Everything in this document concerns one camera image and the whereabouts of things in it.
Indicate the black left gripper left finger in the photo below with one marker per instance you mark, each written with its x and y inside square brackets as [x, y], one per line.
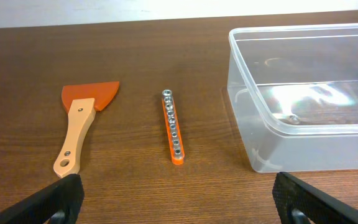
[60, 202]

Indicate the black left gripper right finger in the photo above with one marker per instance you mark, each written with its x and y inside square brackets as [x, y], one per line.
[299, 202]

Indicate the clear plastic container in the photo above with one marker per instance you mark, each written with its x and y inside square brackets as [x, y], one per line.
[294, 95]

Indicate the orange socket bit holder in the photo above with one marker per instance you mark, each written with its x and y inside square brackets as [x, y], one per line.
[173, 130]

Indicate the orange scraper wooden handle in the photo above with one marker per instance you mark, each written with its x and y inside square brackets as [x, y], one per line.
[81, 102]

